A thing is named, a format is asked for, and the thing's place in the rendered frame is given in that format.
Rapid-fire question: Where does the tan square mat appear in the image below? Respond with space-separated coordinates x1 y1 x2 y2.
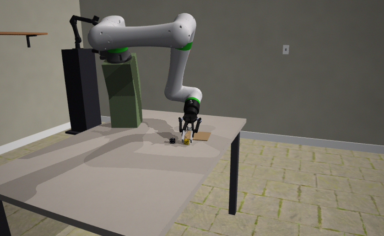
184 131 211 141

